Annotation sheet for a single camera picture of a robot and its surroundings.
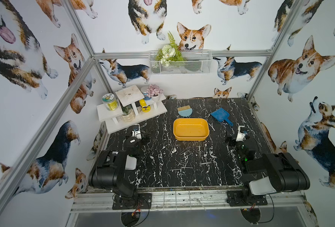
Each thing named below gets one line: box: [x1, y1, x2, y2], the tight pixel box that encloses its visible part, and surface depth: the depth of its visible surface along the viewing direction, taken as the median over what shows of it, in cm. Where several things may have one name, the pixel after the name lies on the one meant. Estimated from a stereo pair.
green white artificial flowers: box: [154, 30, 185, 67], surface depth 82 cm
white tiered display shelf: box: [96, 84, 168, 135], surface depth 102 cm
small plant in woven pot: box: [120, 104, 136, 123], surface depth 106 cm
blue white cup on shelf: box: [142, 91, 152, 101], surface depth 97 cm
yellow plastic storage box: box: [173, 117, 210, 142], surface depth 103 cm
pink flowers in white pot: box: [146, 84, 164, 103], surface depth 95 cm
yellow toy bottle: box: [139, 98, 151, 113], surface depth 109 cm
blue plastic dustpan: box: [210, 107, 234, 127], surface depth 112 cm
